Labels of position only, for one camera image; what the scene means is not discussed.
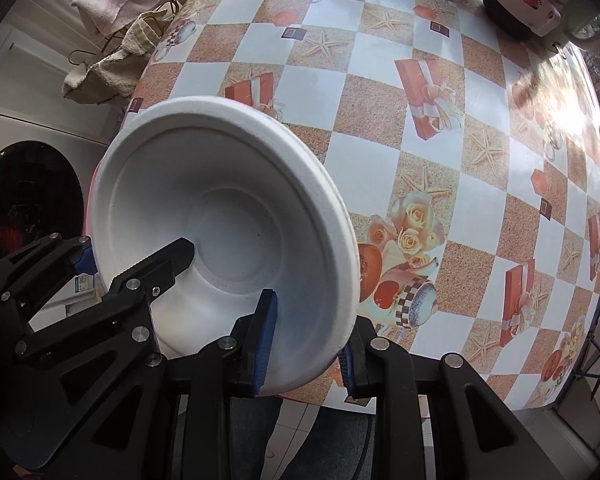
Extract person's leg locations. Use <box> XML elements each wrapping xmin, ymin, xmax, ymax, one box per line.
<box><xmin>230</xmin><ymin>395</ymin><xmax>381</xmax><ymax>480</ymax></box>

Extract white washing machine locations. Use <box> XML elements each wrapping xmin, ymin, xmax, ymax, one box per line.
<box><xmin>0</xmin><ymin>105</ymin><xmax>126</xmax><ymax>331</ymax></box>

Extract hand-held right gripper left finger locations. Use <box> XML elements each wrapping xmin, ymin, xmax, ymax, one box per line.
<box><xmin>45</xmin><ymin>288</ymin><xmax>279</xmax><ymax>480</ymax></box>

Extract black cable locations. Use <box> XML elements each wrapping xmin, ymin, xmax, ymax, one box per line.
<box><xmin>347</xmin><ymin>412</ymin><xmax>376</xmax><ymax>480</ymax></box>

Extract large white paper bowl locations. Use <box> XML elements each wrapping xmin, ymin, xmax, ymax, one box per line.
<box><xmin>87</xmin><ymin>95</ymin><xmax>358</xmax><ymax>396</ymax></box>

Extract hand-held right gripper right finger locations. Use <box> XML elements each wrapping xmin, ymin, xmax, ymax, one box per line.
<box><xmin>336</xmin><ymin>317</ymin><xmax>566</xmax><ymax>480</ymax></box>

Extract pink towel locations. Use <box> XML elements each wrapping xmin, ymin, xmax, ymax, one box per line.
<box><xmin>71</xmin><ymin>0</ymin><xmax>193</xmax><ymax>36</ymax></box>

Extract beige towel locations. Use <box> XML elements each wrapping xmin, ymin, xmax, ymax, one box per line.
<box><xmin>62</xmin><ymin>10</ymin><xmax>171</xmax><ymax>103</ymax></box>

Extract patterned checkered tablecloth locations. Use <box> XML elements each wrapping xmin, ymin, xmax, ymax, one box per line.
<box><xmin>85</xmin><ymin>0</ymin><xmax>600</xmax><ymax>411</ymax></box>

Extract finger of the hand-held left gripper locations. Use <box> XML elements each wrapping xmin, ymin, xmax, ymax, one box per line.
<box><xmin>107</xmin><ymin>237</ymin><xmax>196</xmax><ymax>313</ymax></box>
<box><xmin>0</xmin><ymin>232</ymin><xmax>96</xmax><ymax>313</ymax></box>

